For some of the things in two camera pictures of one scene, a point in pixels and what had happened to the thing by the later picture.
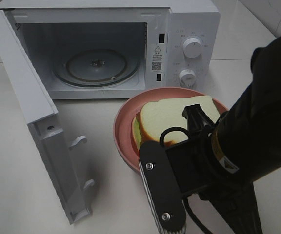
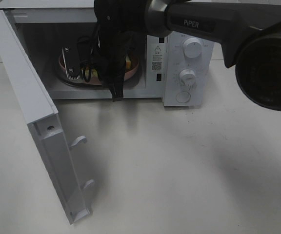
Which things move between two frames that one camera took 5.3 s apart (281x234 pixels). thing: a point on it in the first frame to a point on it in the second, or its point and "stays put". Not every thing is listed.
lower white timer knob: x=187 y=78 stays put
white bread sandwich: x=162 y=120 to x=95 y=72
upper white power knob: x=192 y=48 stays put
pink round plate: x=128 y=107 to x=62 y=67
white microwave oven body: x=106 y=49 stays put
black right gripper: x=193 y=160 to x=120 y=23
